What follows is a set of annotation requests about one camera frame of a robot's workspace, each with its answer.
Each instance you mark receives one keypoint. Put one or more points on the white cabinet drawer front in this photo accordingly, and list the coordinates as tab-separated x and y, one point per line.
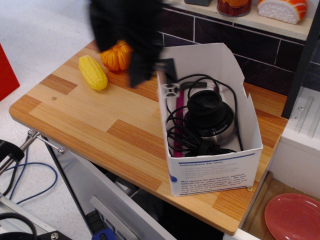
132	215

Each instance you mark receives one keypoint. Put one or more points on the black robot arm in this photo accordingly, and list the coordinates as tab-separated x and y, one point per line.
135	21

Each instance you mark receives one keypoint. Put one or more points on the red orange can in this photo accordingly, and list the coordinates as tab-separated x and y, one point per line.
234	8

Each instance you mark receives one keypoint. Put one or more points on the black 3D mouse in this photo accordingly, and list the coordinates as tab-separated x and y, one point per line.
209	117

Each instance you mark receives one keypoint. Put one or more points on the toy salmon sushi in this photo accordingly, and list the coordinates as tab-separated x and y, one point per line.
288	11

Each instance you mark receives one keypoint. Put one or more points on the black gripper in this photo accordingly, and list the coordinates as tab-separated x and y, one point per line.
144	41

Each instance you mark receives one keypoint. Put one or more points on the red box on floor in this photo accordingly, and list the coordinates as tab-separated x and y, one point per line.
8	80

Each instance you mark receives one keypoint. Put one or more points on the wooden shelf board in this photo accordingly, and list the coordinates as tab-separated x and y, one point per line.
298	31

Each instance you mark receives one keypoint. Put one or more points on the yellow toy corn left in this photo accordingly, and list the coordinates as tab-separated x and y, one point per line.
92	73

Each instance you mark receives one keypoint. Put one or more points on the red plate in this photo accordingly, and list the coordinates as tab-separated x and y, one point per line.
293	216

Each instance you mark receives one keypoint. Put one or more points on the metal clamp with black handle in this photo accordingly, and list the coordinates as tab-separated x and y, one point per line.
11	153

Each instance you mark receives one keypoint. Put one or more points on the magenta handled hex key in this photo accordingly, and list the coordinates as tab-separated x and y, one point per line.
182	137

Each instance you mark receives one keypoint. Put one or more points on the dark grey object on shelf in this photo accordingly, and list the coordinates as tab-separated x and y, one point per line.
204	3

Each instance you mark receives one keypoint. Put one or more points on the white cardboard box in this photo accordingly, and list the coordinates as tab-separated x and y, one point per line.
233	164

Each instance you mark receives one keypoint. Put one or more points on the aluminium frame corner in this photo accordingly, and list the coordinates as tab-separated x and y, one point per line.
18	224

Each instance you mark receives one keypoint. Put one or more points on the black aluminium extrusion handle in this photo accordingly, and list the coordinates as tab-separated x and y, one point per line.
168	85

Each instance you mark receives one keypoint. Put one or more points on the orange toy pumpkin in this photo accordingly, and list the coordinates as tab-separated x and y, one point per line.
118	57

